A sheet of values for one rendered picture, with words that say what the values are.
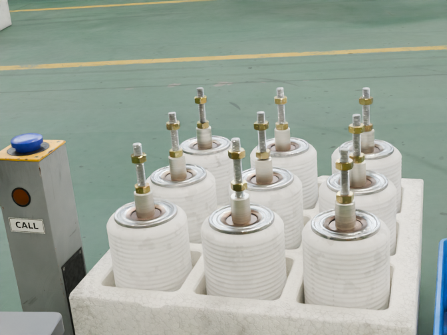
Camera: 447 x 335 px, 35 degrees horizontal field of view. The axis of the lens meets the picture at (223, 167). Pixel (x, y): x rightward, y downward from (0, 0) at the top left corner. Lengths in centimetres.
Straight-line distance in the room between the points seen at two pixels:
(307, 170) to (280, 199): 13
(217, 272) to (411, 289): 21
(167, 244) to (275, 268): 13
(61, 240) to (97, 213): 54
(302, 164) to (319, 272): 25
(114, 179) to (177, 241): 84
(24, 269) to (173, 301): 25
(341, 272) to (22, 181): 41
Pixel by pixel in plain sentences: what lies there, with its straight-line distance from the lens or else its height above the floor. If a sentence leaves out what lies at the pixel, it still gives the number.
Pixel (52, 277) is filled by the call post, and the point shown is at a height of 15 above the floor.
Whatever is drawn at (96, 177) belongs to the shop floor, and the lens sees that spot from 168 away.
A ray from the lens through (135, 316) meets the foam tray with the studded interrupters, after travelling 83.
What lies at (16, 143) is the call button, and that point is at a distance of 92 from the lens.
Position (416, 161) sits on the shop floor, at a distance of 166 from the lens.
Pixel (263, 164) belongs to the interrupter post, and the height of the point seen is 28.
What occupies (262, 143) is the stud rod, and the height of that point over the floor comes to 30.
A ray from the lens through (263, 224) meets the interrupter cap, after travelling 78.
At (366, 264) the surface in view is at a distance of 76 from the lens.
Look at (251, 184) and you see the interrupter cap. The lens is 89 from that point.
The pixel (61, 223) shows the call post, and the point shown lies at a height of 21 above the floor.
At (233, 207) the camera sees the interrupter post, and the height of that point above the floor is 27.
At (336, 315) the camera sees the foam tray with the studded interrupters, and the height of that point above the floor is 18.
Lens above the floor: 60
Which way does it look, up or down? 21 degrees down
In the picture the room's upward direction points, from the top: 5 degrees counter-clockwise
